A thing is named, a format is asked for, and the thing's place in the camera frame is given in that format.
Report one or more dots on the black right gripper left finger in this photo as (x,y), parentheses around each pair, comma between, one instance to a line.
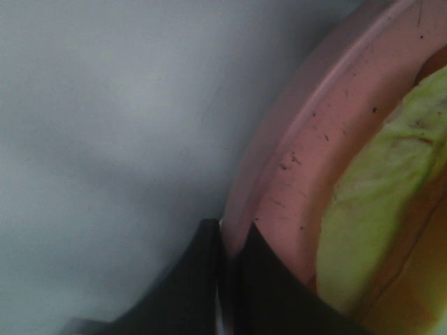
(183,302)

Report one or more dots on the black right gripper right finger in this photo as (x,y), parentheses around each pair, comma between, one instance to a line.
(261,296)

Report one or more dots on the sandwich with lettuce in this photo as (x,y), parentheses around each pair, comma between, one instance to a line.
(381,257)

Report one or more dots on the pink round plate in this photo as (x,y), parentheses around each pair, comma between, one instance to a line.
(337,99)

